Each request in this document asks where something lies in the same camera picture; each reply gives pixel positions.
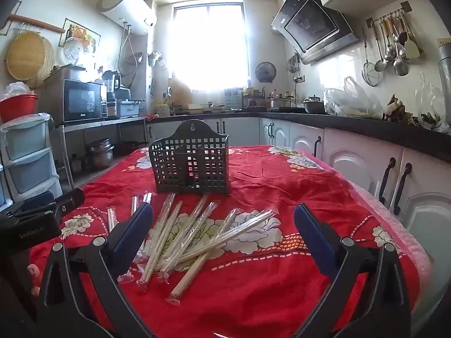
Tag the steel slotted ladle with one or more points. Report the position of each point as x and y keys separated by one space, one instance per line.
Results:
x=380 y=64

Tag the pale green spatula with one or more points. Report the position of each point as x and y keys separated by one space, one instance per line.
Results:
x=412 y=49

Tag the steel cooking pot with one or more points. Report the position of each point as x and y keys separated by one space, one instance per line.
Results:
x=281 y=104

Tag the grey plastic drawer unit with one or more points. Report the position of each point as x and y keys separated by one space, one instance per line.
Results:
x=28 y=148

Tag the blender with dark base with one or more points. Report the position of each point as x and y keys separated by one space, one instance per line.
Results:
x=111 y=86

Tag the white plastic bag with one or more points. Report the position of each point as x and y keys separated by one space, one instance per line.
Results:
x=352 y=104

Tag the red floral blanket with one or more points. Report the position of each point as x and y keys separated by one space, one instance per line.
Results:
x=267 y=197

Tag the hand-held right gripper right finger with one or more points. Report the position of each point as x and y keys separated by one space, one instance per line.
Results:
x=313 y=236

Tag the ginger root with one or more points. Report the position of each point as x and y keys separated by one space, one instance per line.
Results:
x=396 y=111

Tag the metal storage shelf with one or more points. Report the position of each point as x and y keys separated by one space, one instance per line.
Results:
x=105 y=122

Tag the black glass range hood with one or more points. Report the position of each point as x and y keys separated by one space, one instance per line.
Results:
x=310 y=28

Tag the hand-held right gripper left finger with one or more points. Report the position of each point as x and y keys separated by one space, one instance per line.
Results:
x=135 y=229

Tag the dark grey plastic utensil basket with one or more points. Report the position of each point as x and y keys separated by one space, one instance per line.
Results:
x=190 y=169

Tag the white cylindrical water heater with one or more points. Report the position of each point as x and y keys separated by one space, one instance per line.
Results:
x=127 y=7

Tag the grey box appliance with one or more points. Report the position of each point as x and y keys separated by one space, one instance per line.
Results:
x=129 y=109

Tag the person's left hand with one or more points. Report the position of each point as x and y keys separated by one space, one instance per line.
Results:
x=34 y=271

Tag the pile of chopsticks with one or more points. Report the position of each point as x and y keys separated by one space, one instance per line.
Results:
x=197 y=232

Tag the black microwave oven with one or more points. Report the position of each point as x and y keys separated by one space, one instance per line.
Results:
x=79 y=100

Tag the metal utensil hanging rail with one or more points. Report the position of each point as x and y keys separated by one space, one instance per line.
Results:
x=385 y=16

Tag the wooden cutting board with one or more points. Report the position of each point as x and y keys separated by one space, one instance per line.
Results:
x=180 y=93

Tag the round bamboo tray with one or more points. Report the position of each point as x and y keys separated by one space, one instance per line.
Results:
x=28 y=56

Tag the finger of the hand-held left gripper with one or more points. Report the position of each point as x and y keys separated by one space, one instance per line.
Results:
x=33 y=200
x=70 y=199

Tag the stacked steel pots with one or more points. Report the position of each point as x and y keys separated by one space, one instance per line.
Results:
x=100 y=153

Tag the fruit wall poster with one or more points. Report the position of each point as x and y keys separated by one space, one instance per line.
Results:
x=81 y=31

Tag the bright kitchen window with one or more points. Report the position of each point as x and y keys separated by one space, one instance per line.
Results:
x=208 y=45

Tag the red plastic basin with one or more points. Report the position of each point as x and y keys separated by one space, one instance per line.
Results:
x=17 y=107

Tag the dark lidded pot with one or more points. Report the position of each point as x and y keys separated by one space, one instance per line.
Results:
x=313 y=105

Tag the clear bag of greens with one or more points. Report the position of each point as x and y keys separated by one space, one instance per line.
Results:
x=431 y=112

